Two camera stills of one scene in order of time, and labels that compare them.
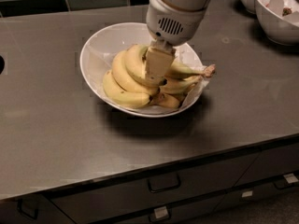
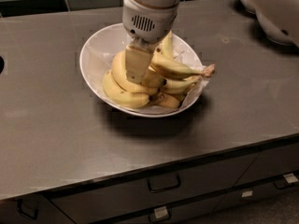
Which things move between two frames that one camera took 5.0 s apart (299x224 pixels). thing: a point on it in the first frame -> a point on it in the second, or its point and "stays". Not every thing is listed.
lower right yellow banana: (172, 86) stays
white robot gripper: (173, 24) -> (149, 21)
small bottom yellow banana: (163, 99) stays
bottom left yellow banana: (120, 95) stays
